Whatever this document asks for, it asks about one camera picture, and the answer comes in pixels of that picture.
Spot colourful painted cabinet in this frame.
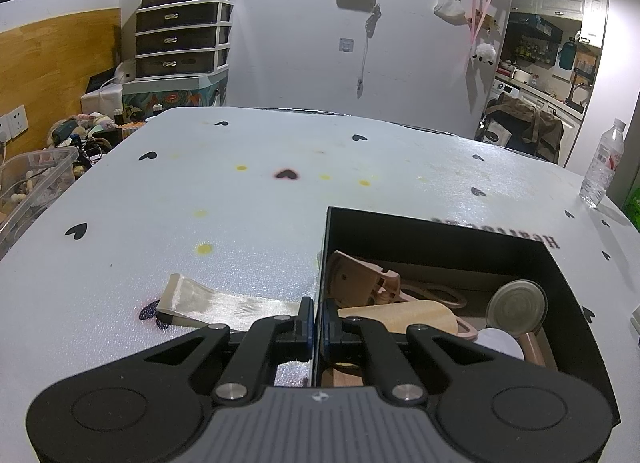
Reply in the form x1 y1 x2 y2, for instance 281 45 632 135
121 68 231 124

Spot pile of toys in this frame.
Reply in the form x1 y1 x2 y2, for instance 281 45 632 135
47 113 123 168

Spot white hanging pouch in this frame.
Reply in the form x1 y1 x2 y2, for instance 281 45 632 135
434 0 468 18

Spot white kitchen cupboards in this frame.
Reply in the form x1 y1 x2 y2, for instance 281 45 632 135
510 0 608 46

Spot white washing machine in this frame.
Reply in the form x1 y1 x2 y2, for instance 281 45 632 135
490 80 523 104

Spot hanging cord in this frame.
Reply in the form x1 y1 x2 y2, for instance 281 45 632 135
356 4 382 98

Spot white heart-print table cover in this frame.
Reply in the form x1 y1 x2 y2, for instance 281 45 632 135
0 107 640 463

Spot white wall socket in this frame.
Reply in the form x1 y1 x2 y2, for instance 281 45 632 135
0 104 28 140

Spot chair with brown jacket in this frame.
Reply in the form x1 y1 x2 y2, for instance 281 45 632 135
475 93 563 164

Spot green packet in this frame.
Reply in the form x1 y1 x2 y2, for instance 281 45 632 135
625 188 640 231

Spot black tablet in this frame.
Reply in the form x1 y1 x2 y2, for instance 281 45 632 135
86 70 117 92

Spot beige satin ribbon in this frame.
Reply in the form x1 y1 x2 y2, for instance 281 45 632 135
155 273 313 333

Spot light wooden rounded block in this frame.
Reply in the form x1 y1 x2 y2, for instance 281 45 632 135
322 300 458 373

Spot white round disc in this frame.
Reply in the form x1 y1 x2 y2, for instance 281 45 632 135
477 328 526 361

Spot black box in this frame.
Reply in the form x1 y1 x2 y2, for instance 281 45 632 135
311 207 622 426

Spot white plastic drawer unit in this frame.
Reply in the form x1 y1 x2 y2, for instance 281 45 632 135
135 0 235 78

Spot white storage box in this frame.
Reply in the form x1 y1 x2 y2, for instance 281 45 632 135
81 85 123 116

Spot clear plastic water bottle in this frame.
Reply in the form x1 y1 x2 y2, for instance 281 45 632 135
579 118 627 208

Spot clear plastic bin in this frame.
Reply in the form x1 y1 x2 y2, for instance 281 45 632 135
0 145 81 254

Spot pink scissors sheath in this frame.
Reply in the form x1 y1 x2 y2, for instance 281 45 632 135
327 250 401 311

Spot pink scissors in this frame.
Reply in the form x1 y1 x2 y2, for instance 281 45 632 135
375 270 478 342

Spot white small appliance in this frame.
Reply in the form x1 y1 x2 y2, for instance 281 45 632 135
112 60 137 86

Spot pink sticks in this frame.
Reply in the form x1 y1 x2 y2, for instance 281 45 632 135
467 0 496 74

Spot shelf of bottles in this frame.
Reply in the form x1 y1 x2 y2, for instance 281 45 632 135
512 35 558 66

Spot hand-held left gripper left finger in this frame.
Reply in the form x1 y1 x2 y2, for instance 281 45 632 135
142 296 316 405

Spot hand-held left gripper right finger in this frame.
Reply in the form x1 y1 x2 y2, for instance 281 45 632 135
320 297 501 405

